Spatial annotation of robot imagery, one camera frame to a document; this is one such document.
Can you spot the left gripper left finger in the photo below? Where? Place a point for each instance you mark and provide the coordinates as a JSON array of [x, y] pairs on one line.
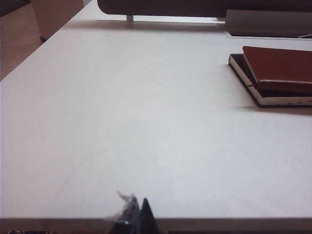
[[129, 217]]

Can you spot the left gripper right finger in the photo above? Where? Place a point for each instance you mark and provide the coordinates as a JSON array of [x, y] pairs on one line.
[[147, 219]]

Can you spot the red leather book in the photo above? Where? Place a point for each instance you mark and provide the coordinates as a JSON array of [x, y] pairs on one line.
[[280, 68]]

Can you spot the black hardcover book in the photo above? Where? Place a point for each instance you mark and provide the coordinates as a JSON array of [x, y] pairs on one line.
[[275, 100]]

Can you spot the grey fabric desk divider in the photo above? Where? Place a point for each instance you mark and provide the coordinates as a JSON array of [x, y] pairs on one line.
[[170, 7]]

